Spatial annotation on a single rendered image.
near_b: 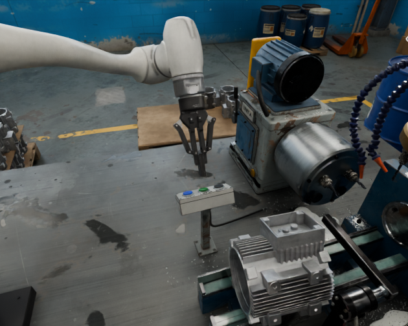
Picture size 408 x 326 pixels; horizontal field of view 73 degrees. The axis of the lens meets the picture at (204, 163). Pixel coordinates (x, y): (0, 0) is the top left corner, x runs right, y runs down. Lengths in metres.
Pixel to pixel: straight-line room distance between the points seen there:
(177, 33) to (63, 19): 5.25
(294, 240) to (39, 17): 5.78
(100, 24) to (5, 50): 5.35
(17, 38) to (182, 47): 0.37
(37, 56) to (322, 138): 0.81
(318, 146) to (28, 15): 5.63
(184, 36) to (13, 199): 1.02
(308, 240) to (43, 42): 0.69
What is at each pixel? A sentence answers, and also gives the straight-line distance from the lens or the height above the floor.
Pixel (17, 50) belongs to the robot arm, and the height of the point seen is 1.51.
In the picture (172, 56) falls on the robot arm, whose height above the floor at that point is 1.43.
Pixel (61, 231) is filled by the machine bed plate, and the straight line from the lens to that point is 1.22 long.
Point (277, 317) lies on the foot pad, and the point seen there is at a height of 1.01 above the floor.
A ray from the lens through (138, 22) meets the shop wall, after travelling 5.94.
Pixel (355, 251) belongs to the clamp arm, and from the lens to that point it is 0.86.
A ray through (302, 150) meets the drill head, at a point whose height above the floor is 1.13.
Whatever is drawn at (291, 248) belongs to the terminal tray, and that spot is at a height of 1.12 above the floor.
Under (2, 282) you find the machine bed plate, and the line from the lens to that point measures 1.18.
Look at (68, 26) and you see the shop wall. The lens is 6.02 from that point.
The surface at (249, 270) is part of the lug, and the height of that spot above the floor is 1.10.
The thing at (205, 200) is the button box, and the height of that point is 1.07.
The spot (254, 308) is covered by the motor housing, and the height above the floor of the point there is 1.05.
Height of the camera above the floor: 1.67
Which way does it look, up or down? 39 degrees down
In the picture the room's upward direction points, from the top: straight up
